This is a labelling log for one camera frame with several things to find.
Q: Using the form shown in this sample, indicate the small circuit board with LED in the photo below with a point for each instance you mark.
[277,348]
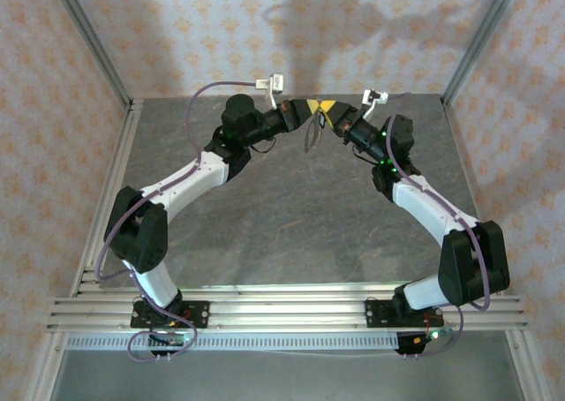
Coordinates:
[434,335]
[174,340]

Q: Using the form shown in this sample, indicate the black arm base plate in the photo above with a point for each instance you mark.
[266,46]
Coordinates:
[201,315]
[375,315]

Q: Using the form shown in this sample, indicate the aluminium table side rail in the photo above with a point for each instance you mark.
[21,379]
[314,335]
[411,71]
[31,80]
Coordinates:
[125,131]

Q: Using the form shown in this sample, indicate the aluminium corner post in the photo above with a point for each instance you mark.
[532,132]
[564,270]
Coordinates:
[479,39]
[93,39]

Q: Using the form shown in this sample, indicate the aluminium lower frame leg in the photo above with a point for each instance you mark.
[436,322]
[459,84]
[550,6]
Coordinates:
[527,365]
[46,365]

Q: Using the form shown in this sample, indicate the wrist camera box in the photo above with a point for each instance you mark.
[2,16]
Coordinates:
[276,83]
[375,96]

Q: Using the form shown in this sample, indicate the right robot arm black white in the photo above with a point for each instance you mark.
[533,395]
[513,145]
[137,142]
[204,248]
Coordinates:
[424,213]

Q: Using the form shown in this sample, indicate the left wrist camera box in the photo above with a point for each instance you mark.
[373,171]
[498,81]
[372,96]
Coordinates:
[276,83]

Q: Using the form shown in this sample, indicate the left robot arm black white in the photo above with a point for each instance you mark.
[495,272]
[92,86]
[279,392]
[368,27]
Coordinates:
[194,176]

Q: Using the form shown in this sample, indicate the aluminium base rail beam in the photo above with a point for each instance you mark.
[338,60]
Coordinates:
[287,312]

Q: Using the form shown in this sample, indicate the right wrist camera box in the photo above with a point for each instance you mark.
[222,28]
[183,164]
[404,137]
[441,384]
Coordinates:
[375,96]

